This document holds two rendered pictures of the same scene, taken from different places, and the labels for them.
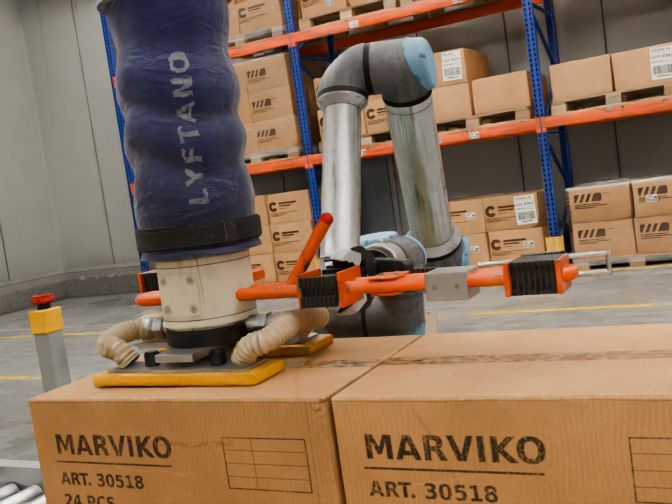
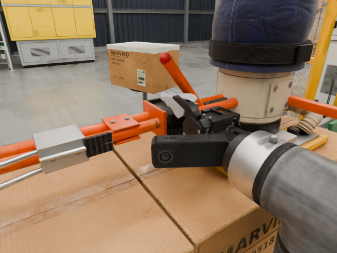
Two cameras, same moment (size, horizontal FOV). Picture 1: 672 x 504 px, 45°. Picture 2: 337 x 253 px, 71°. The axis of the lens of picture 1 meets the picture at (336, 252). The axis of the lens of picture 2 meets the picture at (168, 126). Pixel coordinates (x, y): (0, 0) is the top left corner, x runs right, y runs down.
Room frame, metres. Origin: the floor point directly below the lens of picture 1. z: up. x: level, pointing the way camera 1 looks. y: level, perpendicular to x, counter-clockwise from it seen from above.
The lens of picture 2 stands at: (1.58, -0.38, 1.26)
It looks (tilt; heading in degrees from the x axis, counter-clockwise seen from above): 25 degrees down; 120
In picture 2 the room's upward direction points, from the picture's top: straight up
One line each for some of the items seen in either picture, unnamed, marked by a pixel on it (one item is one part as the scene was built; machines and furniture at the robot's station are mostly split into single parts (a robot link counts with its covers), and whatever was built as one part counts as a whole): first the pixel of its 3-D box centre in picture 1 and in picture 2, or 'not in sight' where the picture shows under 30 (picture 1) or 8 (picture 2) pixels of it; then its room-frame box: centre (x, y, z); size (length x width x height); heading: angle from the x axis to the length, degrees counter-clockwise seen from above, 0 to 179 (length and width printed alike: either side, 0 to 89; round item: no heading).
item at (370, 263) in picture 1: (360, 273); (220, 139); (1.48, -0.04, 1.08); 0.12 x 0.09 x 0.08; 153
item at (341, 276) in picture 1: (330, 287); (170, 115); (1.36, 0.02, 1.07); 0.10 x 0.08 x 0.06; 153
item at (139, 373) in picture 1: (185, 364); not in sight; (1.38, 0.29, 0.97); 0.34 x 0.10 x 0.05; 63
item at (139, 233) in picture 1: (200, 232); (257, 48); (1.47, 0.24, 1.19); 0.23 x 0.23 x 0.04
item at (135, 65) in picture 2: not in sight; (143, 65); (0.15, 1.60, 0.82); 0.60 x 0.40 x 0.40; 173
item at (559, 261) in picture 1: (537, 274); not in sight; (1.19, -0.29, 1.07); 0.08 x 0.07 x 0.05; 63
